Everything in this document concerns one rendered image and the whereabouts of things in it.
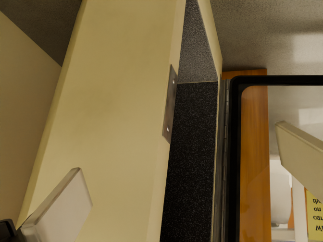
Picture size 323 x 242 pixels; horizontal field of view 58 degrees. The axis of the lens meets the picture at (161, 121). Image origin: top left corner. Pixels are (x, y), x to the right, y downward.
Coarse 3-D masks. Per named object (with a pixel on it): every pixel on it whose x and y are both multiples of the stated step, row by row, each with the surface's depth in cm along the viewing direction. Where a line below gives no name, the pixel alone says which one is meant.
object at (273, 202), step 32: (256, 96) 56; (288, 96) 55; (320, 96) 54; (256, 128) 54; (320, 128) 51; (256, 160) 51; (256, 192) 49; (288, 192) 48; (256, 224) 47; (288, 224) 46; (320, 224) 46
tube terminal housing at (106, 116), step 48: (96, 0) 33; (144, 0) 31; (96, 48) 30; (144, 48) 28; (96, 96) 27; (144, 96) 26; (48, 144) 27; (96, 144) 25; (144, 144) 24; (48, 192) 25; (96, 192) 23; (144, 192) 22; (96, 240) 22; (144, 240) 21
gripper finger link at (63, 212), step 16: (80, 176) 19; (64, 192) 16; (80, 192) 18; (48, 208) 14; (64, 208) 16; (80, 208) 18; (32, 224) 13; (48, 224) 14; (64, 224) 15; (80, 224) 17; (32, 240) 13; (48, 240) 13; (64, 240) 15
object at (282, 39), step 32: (0, 0) 54; (32, 0) 53; (64, 0) 52; (224, 0) 48; (256, 0) 47; (288, 0) 46; (320, 0) 46; (32, 32) 62; (64, 32) 60; (224, 32) 55; (256, 32) 54; (288, 32) 53; (320, 32) 52; (224, 64) 64; (256, 64) 63; (288, 64) 62; (320, 64) 60
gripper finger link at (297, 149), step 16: (288, 128) 17; (288, 144) 17; (304, 144) 14; (320, 144) 14; (288, 160) 17; (304, 160) 15; (320, 160) 13; (304, 176) 15; (320, 176) 13; (320, 192) 14
